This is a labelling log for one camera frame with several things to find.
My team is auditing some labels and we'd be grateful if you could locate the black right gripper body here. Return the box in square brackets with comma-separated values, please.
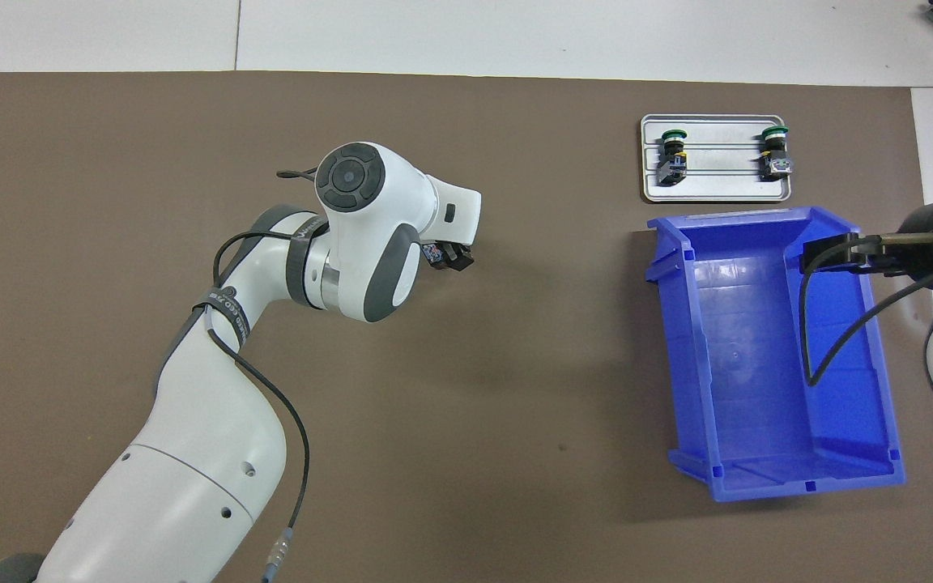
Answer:
[896, 198, 933, 281]

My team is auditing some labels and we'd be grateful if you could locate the silver metal tray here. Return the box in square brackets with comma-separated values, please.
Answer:
[641, 112, 792, 202]

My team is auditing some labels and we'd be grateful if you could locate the brown table mat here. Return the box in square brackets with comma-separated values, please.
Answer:
[0, 71, 933, 583]

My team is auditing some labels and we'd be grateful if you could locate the blue plastic storage bin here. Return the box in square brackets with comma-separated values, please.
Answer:
[646, 206, 906, 504]

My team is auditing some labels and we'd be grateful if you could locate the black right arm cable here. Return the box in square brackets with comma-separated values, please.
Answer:
[799, 232, 933, 388]

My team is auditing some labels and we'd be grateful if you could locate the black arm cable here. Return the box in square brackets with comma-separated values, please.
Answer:
[207, 229, 311, 583]
[799, 232, 933, 388]

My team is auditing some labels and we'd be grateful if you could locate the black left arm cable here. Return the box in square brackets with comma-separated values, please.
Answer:
[207, 229, 311, 583]

